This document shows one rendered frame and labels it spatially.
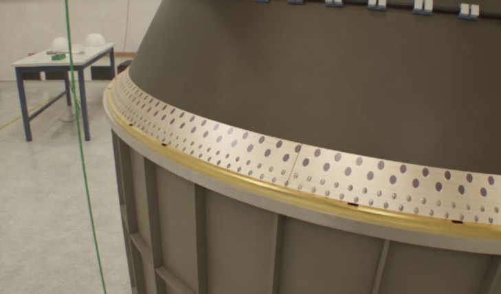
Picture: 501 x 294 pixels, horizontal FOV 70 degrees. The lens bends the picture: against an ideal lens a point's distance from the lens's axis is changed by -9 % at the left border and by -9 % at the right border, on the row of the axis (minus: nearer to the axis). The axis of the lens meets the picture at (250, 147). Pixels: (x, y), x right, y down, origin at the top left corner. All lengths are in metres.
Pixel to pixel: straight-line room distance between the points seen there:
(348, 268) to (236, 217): 0.24
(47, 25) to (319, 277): 6.63
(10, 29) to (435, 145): 7.12
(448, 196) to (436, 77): 0.20
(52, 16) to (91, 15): 0.68
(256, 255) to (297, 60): 0.39
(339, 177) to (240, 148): 0.20
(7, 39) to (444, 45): 7.14
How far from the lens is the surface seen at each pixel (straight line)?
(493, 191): 0.71
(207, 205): 0.84
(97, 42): 5.30
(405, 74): 0.71
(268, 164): 0.70
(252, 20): 0.84
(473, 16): 0.77
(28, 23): 7.24
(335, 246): 0.73
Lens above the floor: 1.48
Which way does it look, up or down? 22 degrees down
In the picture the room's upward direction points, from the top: 2 degrees clockwise
